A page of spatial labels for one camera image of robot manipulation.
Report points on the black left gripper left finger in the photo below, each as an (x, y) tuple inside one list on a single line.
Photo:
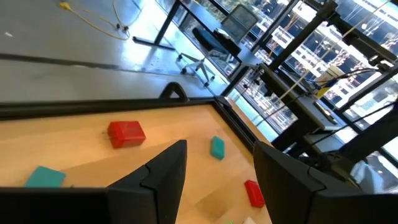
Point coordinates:
[(161, 186)]

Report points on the black office desk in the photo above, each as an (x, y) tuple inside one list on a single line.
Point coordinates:
[(165, 25)]

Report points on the red block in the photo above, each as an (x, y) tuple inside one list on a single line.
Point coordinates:
[(254, 193)]

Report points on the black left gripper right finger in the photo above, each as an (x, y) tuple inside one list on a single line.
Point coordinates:
[(286, 186)]

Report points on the black side desk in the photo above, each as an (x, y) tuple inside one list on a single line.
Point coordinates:
[(280, 90)]

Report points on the black table clamp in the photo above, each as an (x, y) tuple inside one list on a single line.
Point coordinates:
[(174, 88)]

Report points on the red wall charger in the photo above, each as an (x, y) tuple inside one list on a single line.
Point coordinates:
[(126, 133)]

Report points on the office chair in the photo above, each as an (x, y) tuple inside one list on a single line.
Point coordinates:
[(241, 21)]

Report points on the small teal block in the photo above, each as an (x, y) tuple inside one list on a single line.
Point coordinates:
[(217, 147)]

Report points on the black table frame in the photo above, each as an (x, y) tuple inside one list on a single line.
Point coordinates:
[(93, 107)]

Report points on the teal rectangular block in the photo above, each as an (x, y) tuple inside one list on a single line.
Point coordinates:
[(45, 177)]

